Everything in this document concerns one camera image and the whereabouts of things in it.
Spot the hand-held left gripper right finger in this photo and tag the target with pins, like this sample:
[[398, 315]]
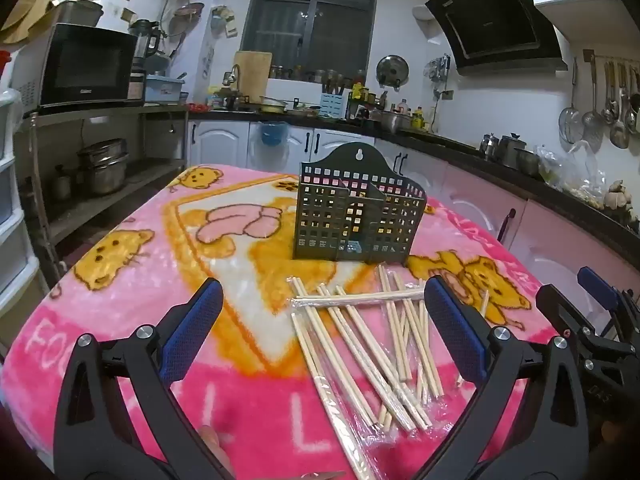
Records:
[[457, 330]]

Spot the glossy side base cabinets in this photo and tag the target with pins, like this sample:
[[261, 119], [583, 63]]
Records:
[[475, 195]]

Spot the round wooden board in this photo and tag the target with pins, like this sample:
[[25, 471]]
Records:
[[25, 5]]

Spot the hanging slotted spoon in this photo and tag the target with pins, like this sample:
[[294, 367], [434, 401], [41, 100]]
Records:
[[592, 120]]

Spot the single wrapped chopstick pair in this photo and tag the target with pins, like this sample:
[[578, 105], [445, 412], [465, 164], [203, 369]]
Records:
[[484, 305]]

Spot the white base cabinet door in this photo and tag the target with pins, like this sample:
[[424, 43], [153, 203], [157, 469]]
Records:
[[295, 142], [220, 145], [345, 142]]

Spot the black range hood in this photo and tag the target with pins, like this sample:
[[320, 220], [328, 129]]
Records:
[[500, 25]]

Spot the blender with dark jar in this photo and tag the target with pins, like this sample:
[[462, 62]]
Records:
[[145, 42]]

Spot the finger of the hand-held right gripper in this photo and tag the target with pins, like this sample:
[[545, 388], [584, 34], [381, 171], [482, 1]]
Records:
[[597, 282], [555, 305]]

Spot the pink bear printed blanket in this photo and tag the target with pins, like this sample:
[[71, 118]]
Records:
[[125, 360]]

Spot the clear plastic bag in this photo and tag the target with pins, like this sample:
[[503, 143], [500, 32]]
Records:
[[575, 170]]

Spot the black perforated utensil holder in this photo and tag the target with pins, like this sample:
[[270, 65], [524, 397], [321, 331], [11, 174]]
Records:
[[320, 210]]

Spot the hanging small kitchen tools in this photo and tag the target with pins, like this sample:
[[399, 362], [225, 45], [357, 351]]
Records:
[[439, 67]]

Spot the steel pot lid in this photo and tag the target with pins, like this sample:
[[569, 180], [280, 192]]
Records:
[[392, 69]]

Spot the blue knife block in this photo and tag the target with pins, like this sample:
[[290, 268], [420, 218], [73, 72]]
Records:
[[332, 105]]

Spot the metal sink faucet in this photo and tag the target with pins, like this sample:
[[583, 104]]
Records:
[[234, 72]]

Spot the steel mixing bowl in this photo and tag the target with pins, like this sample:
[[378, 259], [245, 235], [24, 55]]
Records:
[[529, 162]]

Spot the stacked steel pots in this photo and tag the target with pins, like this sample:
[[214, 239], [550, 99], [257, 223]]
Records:
[[105, 170]]

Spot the wall power outlet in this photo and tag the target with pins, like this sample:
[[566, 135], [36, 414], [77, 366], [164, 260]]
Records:
[[446, 94]]

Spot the blue plastic bag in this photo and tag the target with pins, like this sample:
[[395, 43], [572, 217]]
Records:
[[271, 135]]

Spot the metal shelf rack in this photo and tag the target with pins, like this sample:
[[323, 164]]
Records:
[[150, 170]]

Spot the steel stock pot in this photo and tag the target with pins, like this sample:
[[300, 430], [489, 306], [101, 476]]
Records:
[[396, 121]]

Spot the steel canister with lid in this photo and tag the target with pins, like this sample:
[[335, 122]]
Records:
[[511, 152]]

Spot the steel pot with lid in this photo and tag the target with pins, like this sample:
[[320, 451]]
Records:
[[80, 12]]

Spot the dark kitchen window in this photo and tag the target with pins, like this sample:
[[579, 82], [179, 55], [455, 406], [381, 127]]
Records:
[[310, 30]]

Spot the red plastic container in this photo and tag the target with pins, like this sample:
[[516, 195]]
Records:
[[4, 62]]

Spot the pile of chopsticks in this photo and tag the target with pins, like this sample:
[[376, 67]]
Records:
[[350, 320]]

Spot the light blue plastic box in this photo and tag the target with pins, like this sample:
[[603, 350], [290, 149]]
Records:
[[165, 90]]

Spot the wooden cutting board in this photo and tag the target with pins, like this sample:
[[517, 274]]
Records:
[[252, 77]]

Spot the row of spice jars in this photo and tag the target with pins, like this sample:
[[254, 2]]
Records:
[[300, 74]]

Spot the person's left hand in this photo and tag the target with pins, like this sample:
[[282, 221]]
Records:
[[215, 455]]

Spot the small steel kettle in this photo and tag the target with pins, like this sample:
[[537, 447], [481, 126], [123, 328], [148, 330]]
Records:
[[489, 146]]

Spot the black microwave oven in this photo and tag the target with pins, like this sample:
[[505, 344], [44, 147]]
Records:
[[85, 65]]

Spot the black kitchen countertop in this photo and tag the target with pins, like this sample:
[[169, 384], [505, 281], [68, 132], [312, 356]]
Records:
[[565, 195]]

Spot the hanging wall packets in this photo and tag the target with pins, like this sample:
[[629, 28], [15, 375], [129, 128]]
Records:
[[224, 20]]

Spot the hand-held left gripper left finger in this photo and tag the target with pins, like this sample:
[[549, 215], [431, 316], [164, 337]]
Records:
[[192, 330]]

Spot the hanging metal pan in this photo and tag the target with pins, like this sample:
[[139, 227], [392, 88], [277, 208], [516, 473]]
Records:
[[189, 11]]

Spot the ginger root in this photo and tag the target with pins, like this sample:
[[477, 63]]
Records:
[[616, 195]]

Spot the cluster of condiment bottles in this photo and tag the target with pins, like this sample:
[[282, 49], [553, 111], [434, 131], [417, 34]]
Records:
[[417, 117]]

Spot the hanging large steel ladle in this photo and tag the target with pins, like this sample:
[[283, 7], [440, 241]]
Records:
[[620, 135]]

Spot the white cooking pot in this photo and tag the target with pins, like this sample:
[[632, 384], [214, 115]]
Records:
[[272, 105]]

